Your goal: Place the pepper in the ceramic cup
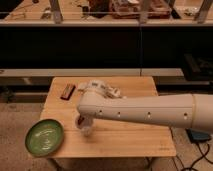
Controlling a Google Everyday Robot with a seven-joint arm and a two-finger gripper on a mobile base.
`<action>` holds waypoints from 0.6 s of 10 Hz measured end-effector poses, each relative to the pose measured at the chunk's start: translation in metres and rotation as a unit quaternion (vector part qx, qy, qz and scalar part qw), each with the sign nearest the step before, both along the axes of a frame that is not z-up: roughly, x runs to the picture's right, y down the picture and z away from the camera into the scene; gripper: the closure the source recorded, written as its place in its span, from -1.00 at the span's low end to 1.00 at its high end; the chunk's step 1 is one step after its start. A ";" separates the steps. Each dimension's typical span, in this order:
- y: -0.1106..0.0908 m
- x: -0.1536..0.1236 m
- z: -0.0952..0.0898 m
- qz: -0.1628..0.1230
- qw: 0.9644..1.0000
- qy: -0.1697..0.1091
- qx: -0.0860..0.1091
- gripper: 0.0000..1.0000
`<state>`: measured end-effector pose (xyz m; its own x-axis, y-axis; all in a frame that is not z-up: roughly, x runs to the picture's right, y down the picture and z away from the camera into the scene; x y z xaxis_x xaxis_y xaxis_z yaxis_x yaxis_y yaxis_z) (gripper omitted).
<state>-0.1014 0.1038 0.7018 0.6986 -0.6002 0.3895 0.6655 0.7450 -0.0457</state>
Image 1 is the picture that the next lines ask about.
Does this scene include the brown rectangular block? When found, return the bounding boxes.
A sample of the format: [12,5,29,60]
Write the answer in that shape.
[60,84,75,100]

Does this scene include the wooden table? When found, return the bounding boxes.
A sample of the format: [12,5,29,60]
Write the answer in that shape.
[40,77,176,158]

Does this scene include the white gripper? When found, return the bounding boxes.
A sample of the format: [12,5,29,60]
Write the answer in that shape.
[77,80,122,99]

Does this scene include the blue foot pedal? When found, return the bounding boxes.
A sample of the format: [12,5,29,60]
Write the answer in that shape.
[186,129,211,143]

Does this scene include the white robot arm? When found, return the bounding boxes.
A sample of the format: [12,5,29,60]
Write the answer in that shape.
[77,80,213,133]

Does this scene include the green ceramic plate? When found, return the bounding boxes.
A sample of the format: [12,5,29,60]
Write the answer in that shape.
[25,119,64,157]

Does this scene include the black floor cable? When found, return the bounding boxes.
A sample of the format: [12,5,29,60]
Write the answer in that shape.
[171,139,213,171]

